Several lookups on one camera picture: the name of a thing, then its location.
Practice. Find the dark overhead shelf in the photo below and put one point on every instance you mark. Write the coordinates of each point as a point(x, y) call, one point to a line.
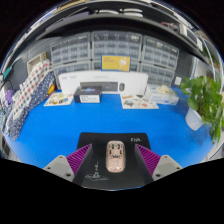
point(110, 21)

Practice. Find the grey pegboard panel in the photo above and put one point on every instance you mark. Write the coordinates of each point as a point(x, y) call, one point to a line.
point(33, 50)

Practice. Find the navy polka-dot cloth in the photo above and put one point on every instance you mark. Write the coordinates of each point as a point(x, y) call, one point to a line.
point(25, 115)

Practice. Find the green potted plant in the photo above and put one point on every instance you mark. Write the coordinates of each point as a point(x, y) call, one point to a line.
point(201, 100)

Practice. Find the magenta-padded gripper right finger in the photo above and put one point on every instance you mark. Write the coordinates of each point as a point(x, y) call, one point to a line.
point(166, 165)

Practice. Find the illustrated sticker sheet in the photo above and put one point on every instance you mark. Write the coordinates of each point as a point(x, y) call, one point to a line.
point(58, 99)
point(138, 102)

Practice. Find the long white keyboard box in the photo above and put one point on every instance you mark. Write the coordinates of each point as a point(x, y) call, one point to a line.
point(136, 83)

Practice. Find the black mouse pad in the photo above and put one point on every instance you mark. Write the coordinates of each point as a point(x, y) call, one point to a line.
point(96, 143)

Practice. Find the red blue checkered cloth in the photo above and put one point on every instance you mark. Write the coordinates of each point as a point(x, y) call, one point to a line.
point(31, 85)

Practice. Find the white and blue carton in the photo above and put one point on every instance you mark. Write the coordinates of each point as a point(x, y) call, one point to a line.
point(163, 97)

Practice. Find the white plastic basket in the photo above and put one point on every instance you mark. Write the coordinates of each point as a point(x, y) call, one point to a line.
point(36, 61)

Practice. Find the yellow and blue box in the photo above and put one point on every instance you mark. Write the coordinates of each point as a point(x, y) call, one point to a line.
point(115, 63)

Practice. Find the small black labelled box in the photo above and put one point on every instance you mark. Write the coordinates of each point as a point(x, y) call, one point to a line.
point(87, 95)

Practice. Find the transparent pink computer mouse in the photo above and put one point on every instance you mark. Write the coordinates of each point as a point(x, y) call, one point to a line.
point(115, 158)

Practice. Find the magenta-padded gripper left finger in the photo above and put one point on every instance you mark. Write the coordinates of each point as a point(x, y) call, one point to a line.
point(60, 165)

